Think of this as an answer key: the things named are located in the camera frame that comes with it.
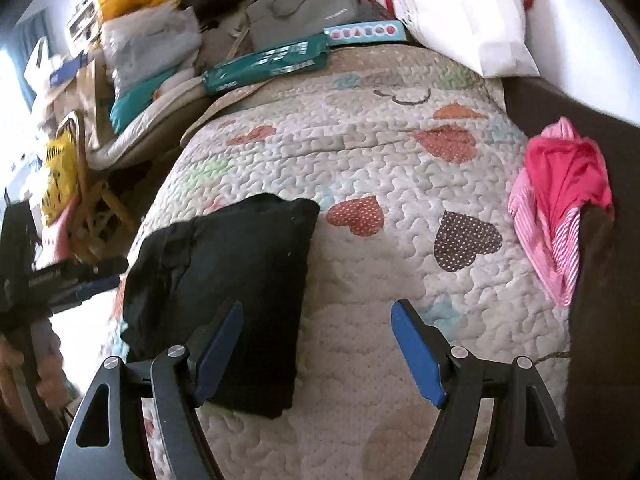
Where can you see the teal cushion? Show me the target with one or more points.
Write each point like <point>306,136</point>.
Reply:
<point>135,105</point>

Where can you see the yellow printed plastic bag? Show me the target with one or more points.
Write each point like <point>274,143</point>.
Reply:
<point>60,175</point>

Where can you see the wooden chair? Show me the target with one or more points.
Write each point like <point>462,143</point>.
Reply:
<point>95,205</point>

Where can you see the dark brown cloth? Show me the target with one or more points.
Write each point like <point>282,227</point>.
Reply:
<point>605,310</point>

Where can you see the brown paper bag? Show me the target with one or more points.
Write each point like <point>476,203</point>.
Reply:
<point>92,90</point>

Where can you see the quilted heart print blanket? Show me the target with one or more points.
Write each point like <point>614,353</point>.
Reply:
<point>400,160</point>

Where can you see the pink striped garment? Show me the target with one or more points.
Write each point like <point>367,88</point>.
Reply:
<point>560,170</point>

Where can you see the beige padded mat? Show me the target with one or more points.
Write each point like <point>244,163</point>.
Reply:
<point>150,135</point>

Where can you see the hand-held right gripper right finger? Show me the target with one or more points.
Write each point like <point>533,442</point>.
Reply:
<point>417,355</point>

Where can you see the black pants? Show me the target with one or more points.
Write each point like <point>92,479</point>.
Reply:
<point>240,260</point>

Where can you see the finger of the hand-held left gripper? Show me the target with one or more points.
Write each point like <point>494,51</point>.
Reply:
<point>90,275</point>

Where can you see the light blue shapes box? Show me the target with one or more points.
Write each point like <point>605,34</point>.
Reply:
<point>365,32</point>

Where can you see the green paper ream pack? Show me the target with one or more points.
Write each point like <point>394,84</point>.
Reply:
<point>265,62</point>

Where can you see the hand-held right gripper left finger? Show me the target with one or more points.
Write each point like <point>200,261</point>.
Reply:
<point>217,355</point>

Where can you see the grey laptop bag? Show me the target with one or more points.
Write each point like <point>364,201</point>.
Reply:
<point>300,20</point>

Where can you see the white plastic bag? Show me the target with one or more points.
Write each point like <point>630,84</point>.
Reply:
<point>150,45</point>

